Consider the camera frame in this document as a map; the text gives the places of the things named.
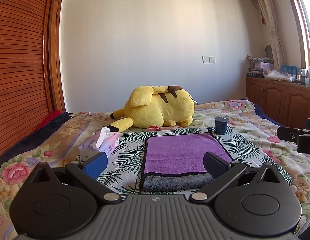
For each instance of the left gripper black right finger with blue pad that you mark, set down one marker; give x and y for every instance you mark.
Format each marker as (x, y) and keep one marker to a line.
(224, 174)

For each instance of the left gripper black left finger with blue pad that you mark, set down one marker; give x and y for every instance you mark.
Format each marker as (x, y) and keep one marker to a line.
(85, 174)

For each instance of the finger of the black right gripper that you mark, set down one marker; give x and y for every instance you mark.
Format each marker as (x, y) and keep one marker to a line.
(287, 134)

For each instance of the floral bed quilt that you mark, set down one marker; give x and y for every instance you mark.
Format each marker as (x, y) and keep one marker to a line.
(248, 120)

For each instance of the pink tissue box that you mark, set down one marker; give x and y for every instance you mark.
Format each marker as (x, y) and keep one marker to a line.
(104, 141)

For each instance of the wooden low cabinet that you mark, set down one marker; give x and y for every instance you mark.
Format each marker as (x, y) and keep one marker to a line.
(285, 102)

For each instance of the leaf pattern white cloth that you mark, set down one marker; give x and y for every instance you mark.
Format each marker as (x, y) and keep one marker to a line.
(124, 170)

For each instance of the purple and grey towel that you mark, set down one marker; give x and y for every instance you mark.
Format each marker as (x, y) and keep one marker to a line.
(177, 162)

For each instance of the dark blue cup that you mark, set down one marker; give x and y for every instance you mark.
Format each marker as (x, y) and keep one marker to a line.
(221, 124)

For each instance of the dark blue blanket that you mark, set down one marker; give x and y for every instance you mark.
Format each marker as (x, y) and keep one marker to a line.
(36, 138)

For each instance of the red cloth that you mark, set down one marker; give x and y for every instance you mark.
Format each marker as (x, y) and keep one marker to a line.
(47, 119)

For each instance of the yellow Pikachu plush toy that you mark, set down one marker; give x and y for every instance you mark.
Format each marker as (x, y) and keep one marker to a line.
(158, 106)

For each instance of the wooden slatted wardrobe door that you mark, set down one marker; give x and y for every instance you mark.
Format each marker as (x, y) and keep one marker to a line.
(25, 85)

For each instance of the patterned beige curtain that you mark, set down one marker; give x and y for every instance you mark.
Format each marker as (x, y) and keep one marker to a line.
(268, 12)

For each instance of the white wall socket plate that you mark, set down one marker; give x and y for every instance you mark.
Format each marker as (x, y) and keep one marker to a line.
(209, 59)

